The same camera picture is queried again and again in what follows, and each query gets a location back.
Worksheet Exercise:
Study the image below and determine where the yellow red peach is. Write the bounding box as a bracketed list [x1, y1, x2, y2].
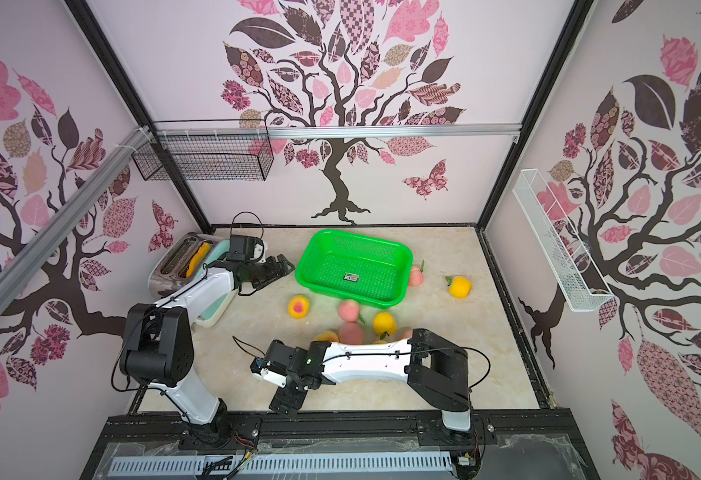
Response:
[314, 331, 340, 343]
[288, 295, 310, 319]

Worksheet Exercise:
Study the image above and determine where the pink peach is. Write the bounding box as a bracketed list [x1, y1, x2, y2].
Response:
[408, 262, 425, 287]
[395, 328, 412, 340]
[338, 299, 360, 323]
[338, 323, 363, 345]

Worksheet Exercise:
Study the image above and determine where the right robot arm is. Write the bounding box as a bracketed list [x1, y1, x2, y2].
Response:
[250, 329, 472, 432]

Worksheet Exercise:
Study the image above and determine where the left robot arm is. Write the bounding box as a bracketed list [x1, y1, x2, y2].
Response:
[116, 255, 296, 430]

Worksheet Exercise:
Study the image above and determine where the green plastic basket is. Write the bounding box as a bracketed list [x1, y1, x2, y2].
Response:
[296, 229, 413, 310]

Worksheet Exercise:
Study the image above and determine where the mint and steel toaster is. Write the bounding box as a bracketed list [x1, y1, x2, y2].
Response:
[148, 233, 234, 328]

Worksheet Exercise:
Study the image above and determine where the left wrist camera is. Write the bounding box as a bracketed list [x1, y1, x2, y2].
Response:
[226, 234, 266, 263]

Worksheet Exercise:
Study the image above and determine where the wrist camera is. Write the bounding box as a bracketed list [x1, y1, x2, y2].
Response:
[250, 358, 288, 388]
[226, 234, 266, 263]

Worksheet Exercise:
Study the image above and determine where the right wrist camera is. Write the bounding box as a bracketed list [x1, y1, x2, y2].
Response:
[250, 358, 288, 388]

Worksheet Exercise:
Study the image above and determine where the white slotted cable duct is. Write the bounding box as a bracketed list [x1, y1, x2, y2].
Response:
[100, 451, 452, 479]

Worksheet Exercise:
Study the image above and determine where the black wire wall basket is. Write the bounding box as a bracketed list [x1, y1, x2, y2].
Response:
[132, 117, 276, 181]

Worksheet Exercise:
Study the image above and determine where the back aluminium rail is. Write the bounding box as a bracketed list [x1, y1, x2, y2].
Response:
[158, 123, 522, 139]

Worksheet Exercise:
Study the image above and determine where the aluminium rail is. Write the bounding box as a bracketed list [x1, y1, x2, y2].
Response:
[0, 126, 148, 316]
[158, 123, 522, 139]

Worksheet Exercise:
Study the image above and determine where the white wire wall shelf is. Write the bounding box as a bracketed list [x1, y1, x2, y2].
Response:
[512, 169, 614, 312]

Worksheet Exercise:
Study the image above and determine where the left aluminium rail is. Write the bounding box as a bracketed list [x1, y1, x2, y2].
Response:
[0, 126, 148, 316]

